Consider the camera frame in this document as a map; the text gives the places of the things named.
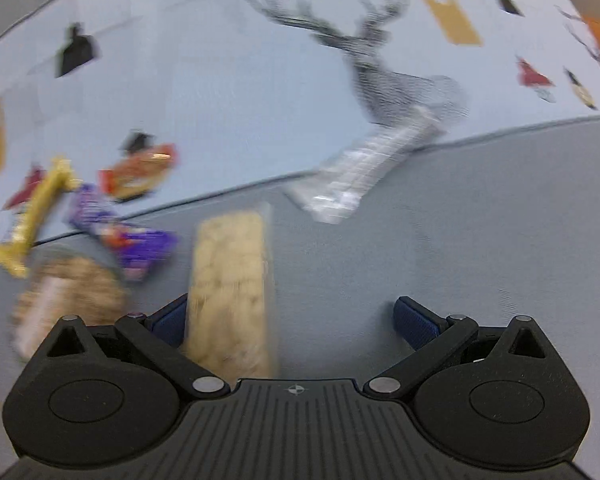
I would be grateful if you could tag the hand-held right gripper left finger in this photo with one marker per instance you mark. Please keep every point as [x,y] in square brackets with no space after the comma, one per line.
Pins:
[170,321]

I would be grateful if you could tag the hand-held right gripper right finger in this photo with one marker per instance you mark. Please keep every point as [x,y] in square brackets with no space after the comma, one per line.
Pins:
[416,321]

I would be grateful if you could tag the pale rice crisp bar packet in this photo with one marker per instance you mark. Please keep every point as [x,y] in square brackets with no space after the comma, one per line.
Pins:
[230,285]

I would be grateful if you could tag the purple snack packet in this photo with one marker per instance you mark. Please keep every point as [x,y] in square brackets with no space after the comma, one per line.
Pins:
[125,237]

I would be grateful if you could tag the clear peanut brittle packet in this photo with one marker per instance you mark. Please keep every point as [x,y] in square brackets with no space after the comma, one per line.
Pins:
[70,295]

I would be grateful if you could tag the clear red-ended candy packet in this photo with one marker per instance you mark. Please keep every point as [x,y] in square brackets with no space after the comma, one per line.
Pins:
[137,172]

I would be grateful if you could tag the silver foil snack packet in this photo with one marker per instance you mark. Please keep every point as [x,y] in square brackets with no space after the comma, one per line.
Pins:
[370,160]

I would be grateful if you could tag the yellow snack bar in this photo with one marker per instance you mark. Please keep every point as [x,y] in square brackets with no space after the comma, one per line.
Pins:
[35,215]

